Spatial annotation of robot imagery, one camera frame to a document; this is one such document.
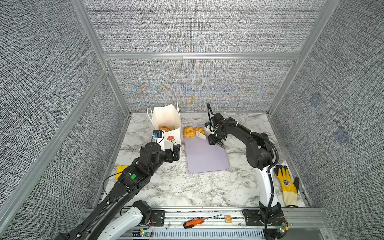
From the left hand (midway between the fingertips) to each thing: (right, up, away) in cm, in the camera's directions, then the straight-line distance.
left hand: (174, 143), depth 71 cm
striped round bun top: (-10, +7, +30) cm, 32 cm away
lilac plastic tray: (+15, -12, +27) cm, 33 cm away
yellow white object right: (+62, -24, +11) cm, 67 cm away
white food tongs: (+15, +2, +29) cm, 32 cm away
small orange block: (+26, -37, +3) cm, 45 cm away
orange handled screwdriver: (+7, -38, 0) cm, 39 cm away
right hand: (+23, +2, +31) cm, 38 cm away
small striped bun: (+14, +6, +33) cm, 37 cm away
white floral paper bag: (-7, +13, +25) cm, 29 cm away
